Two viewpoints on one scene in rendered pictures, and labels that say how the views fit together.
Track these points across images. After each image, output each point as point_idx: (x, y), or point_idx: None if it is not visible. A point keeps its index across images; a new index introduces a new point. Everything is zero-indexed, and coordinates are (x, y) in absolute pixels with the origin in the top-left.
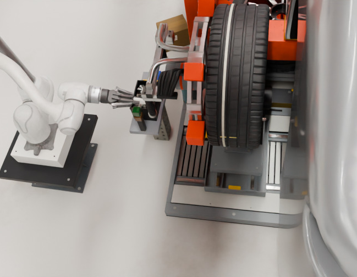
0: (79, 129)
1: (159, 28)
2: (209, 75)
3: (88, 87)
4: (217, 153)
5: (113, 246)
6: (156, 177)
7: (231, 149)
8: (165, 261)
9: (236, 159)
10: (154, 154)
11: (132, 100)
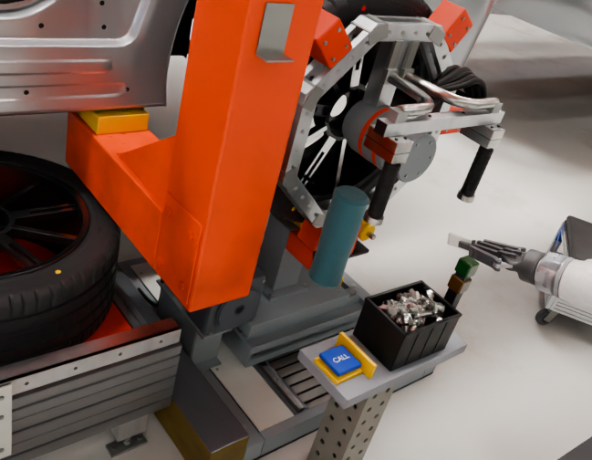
0: None
1: (411, 106)
2: None
3: (570, 262)
4: (320, 297)
5: (538, 412)
6: (406, 423)
7: (298, 279)
8: (472, 343)
9: (306, 272)
10: (379, 454)
11: (480, 240)
